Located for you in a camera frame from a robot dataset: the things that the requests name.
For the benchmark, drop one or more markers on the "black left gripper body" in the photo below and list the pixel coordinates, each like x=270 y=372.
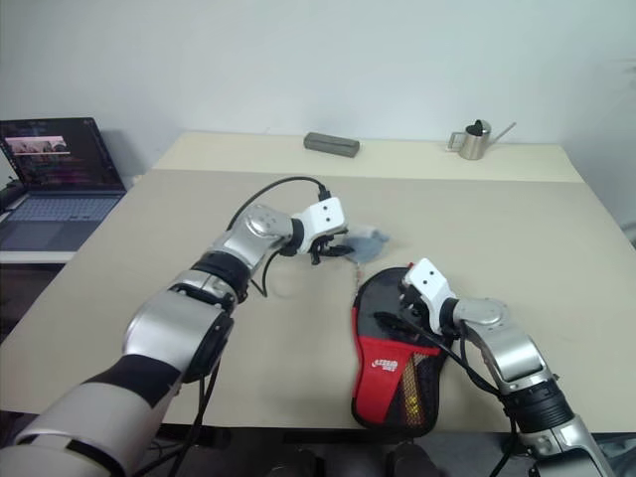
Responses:
x=318 y=246

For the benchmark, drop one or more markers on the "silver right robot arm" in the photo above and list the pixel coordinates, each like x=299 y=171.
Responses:
x=517 y=358

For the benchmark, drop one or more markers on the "open laptop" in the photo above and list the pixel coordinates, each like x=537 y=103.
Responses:
x=54 y=208

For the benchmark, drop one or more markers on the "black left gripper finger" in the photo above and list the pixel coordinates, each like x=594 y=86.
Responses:
x=345 y=247
x=332 y=254

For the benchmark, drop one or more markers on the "dark rounded shape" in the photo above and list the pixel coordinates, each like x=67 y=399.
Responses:
x=415 y=459

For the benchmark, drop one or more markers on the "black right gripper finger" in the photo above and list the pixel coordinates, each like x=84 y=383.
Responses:
x=405 y=334
x=390 y=318

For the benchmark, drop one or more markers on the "silver watering can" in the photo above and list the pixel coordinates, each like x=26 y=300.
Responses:
x=474 y=141

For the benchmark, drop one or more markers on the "blue-grey cloth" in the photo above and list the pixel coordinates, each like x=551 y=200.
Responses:
x=370 y=246

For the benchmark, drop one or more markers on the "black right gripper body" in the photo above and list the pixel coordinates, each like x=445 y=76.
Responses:
x=410 y=305

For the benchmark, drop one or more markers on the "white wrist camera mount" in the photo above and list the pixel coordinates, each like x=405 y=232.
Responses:
x=323 y=216
x=429 y=283

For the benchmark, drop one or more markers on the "small black device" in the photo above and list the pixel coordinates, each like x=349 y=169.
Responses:
x=11 y=195

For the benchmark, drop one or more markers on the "black red paddle case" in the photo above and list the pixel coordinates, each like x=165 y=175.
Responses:
x=382 y=367

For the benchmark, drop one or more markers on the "grey oblong box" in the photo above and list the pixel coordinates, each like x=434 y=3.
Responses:
x=332 y=144

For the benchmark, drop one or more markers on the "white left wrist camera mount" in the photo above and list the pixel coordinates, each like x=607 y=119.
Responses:
x=323 y=216

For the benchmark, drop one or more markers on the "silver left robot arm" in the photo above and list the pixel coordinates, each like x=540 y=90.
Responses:
x=169 y=328

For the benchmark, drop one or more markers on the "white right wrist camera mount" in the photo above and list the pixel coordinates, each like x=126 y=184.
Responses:
x=429 y=283

